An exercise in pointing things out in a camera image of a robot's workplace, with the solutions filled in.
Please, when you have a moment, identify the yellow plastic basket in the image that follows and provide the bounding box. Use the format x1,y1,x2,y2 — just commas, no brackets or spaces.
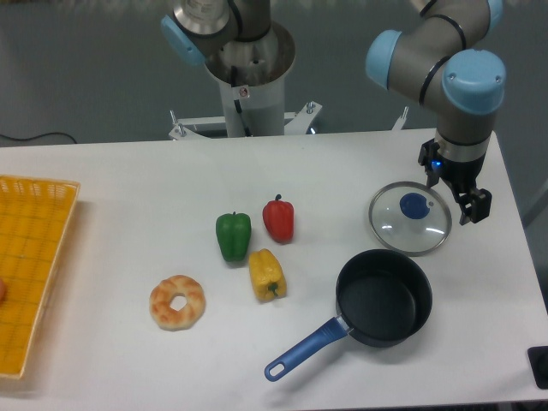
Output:
1,175,80,379

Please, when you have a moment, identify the black cable on floor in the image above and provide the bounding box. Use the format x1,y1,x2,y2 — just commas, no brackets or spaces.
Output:
0,132,79,144

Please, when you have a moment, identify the glazed donut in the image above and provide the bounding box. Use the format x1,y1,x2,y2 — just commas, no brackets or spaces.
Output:
149,275,206,331

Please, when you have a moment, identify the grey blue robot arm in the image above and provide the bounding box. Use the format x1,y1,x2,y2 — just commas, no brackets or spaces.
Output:
160,1,506,223

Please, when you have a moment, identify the black device at table edge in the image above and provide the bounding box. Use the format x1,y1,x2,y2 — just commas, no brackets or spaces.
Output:
527,346,548,390

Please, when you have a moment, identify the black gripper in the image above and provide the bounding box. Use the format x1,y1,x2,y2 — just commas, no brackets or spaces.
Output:
418,139,491,225

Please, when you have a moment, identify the green bell pepper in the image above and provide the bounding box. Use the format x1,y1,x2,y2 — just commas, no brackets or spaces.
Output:
215,211,252,262

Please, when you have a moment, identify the dark saucepan blue handle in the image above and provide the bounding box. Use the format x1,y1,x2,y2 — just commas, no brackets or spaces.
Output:
264,249,433,382

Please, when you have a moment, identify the yellow bell pepper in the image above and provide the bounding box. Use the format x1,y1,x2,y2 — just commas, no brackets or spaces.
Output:
248,249,287,302

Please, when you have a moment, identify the red bell pepper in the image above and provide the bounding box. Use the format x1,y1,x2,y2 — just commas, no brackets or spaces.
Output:
262,194,295,243

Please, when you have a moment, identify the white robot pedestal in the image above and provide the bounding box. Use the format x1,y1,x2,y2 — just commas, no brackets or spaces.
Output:
205,21,295,138

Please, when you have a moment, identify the white metal base frame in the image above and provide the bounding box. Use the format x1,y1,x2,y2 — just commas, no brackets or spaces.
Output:
168,100,410,140

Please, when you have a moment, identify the glass lid blue knob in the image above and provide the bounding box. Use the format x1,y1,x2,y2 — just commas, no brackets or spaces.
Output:
367,182,452,257

